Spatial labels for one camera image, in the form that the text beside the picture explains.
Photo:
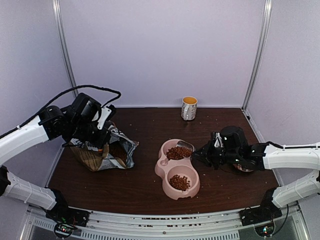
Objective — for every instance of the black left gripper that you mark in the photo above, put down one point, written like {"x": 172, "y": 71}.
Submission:
{"x": 104, "y": 136}

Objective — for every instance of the red floral saucer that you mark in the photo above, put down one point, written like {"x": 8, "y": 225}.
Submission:
{"x": 242, "y": 169}

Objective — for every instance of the floral ceramic mug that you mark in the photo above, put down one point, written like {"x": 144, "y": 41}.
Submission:
{"x": 189, "y": 108}

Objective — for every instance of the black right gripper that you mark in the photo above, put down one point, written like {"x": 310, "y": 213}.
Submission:
{"x": 207, "y": 152}

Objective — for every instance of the left aluminium frame post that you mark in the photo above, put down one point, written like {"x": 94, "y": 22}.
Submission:
{"x": 63, "y": 43}

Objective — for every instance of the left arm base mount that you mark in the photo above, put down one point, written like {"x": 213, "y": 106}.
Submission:
{"x": 66, "y": 222}

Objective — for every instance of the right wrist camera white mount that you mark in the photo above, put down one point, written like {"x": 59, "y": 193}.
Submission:
{"x": 217, "y": 140}

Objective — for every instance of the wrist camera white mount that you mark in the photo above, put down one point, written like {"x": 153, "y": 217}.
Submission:
{"x": 217, "y": 140}
{"x": 104, "y": 114}

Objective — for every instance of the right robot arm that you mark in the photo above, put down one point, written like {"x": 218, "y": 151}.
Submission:
{"x": 230, "y": 146}

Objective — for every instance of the silver metal scoop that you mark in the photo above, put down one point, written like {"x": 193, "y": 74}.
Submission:
{"x": 185, "y": 149}

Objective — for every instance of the aluminium frame post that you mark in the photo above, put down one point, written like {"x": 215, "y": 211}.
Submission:
{"x": 63, "y": 43}
{"x": 264, "y": 30}

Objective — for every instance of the brown kibble pet food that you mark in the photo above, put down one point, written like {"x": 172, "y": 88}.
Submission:
{"x": 117, "y": 151}

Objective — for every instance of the front aluminium rail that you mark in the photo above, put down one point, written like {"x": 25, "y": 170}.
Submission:
{"x": 225, "y": 225}

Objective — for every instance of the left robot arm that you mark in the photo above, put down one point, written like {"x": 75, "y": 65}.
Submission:
{"x": 85, "y": 119}

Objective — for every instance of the right aluminium frame post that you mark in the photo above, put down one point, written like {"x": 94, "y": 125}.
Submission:
{"x": 264, "y": 30}

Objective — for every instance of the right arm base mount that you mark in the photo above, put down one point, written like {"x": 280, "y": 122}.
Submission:
{"x": 262, "y": 219}

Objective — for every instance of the brown pet food bag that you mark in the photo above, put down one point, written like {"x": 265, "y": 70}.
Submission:
{"x": 98, "y": 159}

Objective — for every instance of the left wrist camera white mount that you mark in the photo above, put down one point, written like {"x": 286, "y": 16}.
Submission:
{"x": 104, "y": 114}

